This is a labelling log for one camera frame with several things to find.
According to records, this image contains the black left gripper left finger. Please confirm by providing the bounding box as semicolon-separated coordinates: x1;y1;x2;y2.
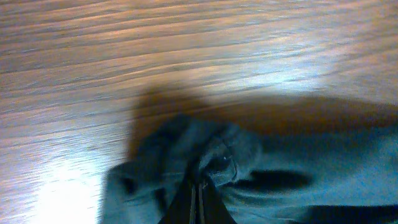
158;177;197;224

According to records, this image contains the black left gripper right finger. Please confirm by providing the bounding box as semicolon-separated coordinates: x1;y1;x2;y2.
197;176;236;224

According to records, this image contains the dark green t-shirt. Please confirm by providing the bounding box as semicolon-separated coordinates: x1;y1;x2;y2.
101;116;397;223

